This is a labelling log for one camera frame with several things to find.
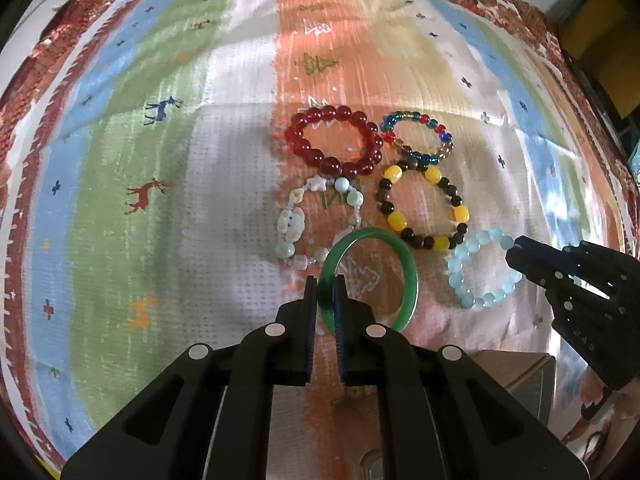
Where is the green jade bangle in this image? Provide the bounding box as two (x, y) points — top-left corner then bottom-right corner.
(317, 227), (419, 336)

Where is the multicoloured glass bead bracelet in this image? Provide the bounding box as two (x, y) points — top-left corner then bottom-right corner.
(381, 109), (456, 166)

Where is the yellow and black bead bracelet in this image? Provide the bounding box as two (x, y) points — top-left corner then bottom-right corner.
(376, 157), (472, 254)

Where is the yellow board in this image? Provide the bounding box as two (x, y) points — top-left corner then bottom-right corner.
(559, 0), (640, 63)

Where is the striped printed blanket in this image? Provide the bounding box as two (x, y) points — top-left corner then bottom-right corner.
(0, 0), (637, 480)

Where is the pale blue bead bracelet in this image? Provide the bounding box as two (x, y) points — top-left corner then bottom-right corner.
(446, 227), (524, 309)

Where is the brown wooden box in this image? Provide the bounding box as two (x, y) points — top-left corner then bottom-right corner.
(470, 350), (557, 442)

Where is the person's right hand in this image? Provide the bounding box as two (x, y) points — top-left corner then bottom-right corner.
(569, 367), (626, 467)

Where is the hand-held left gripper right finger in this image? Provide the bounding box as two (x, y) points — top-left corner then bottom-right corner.
(333, 275), (592, 480)

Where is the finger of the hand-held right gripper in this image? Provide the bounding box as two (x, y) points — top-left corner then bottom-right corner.
(506, 235), (640, 307)
(542, 281), (640, 392)

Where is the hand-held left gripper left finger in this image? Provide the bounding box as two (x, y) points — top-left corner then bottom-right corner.
(61, 275), (319, 480)

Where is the pale green stone bracelet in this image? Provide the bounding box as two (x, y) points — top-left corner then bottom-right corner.
(276, 176), (366, 272)

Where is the red bead bracelet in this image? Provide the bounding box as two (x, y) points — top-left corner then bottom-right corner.
(284, 104), (385, 179)

